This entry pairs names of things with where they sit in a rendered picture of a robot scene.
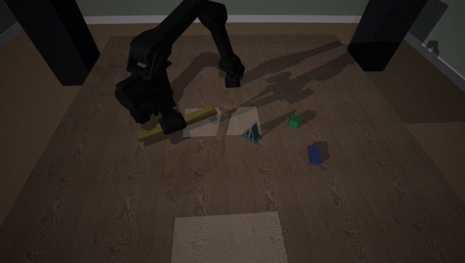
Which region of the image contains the green rectangular block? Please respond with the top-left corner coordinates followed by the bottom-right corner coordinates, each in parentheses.
top-left (288, 115), bottom-right (300, 129)

